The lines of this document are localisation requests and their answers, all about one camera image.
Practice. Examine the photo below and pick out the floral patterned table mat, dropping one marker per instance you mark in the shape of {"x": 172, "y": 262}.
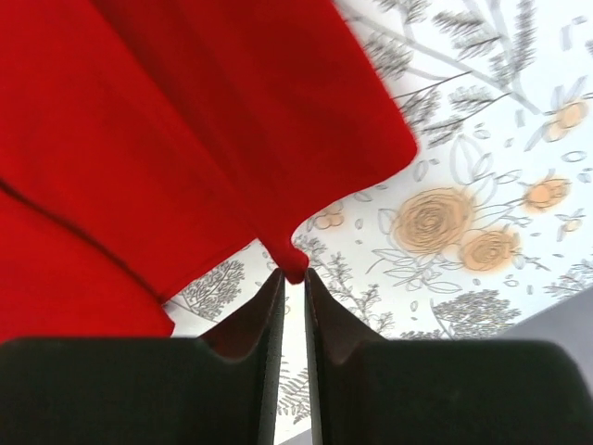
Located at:
{"x": 492, "y": 222}

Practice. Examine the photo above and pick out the red t shirt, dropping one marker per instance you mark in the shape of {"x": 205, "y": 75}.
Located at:
{"x": 145, "y": 142}

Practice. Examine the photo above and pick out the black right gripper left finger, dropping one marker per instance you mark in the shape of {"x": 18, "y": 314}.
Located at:
{"x": 219, "y": 388}

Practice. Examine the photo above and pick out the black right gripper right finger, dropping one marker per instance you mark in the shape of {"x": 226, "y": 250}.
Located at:
{"x": 366, "y": 389}

